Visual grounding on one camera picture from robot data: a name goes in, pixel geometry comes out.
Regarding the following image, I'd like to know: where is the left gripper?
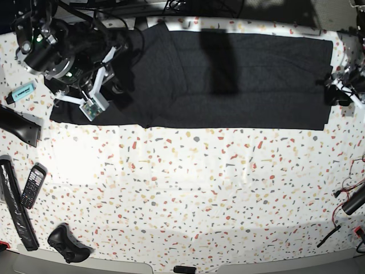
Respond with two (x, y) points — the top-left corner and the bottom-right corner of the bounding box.
(325, 72), (364, 110)

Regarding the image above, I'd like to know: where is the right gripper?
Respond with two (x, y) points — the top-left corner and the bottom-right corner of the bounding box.
(55, 47), (133, 106)

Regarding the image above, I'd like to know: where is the black T-shirt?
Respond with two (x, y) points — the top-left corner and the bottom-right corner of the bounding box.
(50, 23), (332, 130)

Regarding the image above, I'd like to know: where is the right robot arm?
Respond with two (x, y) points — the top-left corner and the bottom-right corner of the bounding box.
(11, 1), (130, 110)

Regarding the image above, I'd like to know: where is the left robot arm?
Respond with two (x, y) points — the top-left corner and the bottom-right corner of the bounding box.
(325, 1), (364, 110)

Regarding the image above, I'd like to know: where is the terrazzo patterned table cloth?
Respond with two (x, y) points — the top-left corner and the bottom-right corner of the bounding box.
(1, 33), (364, 273)

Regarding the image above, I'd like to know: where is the light blue highlighter pen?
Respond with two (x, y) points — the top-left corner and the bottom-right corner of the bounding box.
(6, 80), (37, 104)

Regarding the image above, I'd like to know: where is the black remote control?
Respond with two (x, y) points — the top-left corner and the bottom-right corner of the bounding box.
(21, 165), (46, 209)

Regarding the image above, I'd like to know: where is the small red connector block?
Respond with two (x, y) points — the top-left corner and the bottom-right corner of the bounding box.
(354, 226), (364, 241)

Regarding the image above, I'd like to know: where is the black game controller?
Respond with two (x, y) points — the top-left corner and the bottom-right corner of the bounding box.
(47, 224), (91, 264)

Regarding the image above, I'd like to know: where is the long black bar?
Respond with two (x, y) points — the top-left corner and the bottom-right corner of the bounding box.
(1, 159), (39, 251)

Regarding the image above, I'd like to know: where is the small black usb stick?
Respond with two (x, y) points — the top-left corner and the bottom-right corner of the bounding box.
(173, 265), (197, 274)

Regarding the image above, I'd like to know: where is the red clamp at edge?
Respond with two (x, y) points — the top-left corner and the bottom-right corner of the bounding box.
(0, 241), (10, 252)

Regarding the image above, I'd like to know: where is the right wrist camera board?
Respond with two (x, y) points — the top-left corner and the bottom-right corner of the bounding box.
(79, 94), (110, 122)

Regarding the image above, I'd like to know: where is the black curved plastic handle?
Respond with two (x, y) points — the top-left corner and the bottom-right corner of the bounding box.
(1, 106), (41, 147)

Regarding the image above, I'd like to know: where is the black cylinder with wires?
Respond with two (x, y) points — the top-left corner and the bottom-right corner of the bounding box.
(342, 185), (365, 216)

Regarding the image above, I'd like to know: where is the black cable tie strap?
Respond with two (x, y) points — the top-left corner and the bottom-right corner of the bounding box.
(317, 224), (342, 248)

